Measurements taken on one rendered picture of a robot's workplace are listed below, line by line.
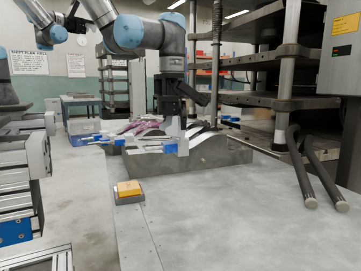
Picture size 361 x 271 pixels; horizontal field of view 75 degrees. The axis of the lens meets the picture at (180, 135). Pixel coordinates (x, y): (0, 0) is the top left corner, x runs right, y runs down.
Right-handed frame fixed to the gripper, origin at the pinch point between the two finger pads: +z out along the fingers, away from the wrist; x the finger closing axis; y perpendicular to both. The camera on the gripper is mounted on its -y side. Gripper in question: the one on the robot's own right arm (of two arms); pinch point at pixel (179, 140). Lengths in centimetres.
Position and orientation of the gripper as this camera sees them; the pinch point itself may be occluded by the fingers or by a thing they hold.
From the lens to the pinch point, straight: 72.3
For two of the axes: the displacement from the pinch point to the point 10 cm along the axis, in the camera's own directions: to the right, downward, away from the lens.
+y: -9.4, 0.7, -3.3
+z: 0.0, 9.7, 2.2
